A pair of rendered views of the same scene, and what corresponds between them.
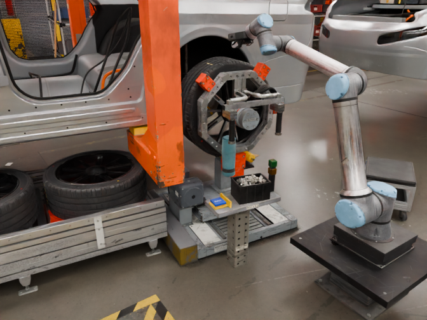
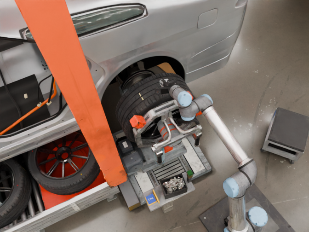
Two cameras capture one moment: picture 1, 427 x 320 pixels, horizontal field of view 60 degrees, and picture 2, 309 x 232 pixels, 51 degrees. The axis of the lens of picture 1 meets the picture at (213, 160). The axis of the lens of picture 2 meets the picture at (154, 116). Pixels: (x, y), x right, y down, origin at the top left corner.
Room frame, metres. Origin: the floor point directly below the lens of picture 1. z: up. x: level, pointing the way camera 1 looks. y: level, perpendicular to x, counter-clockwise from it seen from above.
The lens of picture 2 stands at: (1.06, -0.21, 3.20)
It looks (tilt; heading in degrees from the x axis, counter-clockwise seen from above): 59 degrees down; 6
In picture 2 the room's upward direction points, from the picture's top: 5 degrees counter-clockwise
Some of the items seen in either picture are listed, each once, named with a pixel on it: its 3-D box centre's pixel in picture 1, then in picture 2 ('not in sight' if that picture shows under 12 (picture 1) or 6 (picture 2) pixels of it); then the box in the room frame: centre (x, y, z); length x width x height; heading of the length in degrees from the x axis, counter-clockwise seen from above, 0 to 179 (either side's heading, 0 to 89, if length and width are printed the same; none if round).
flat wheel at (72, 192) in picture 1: (97, 182); (66, 157); (2.26, 0.79, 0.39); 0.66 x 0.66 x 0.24
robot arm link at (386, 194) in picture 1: (377, 200); (254, 218); (1.68, -0.85, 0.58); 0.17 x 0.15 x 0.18; 125
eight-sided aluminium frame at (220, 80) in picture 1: (236, 113); (165, 124); (2.36, -0.15, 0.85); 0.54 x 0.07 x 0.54; 117
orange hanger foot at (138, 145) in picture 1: (148, 137); not in sight; (2.33, 0.43, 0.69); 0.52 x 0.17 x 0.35; 27
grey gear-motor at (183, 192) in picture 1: (182, 192); (128, 153); (2.37, 0.23, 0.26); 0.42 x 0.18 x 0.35; 27
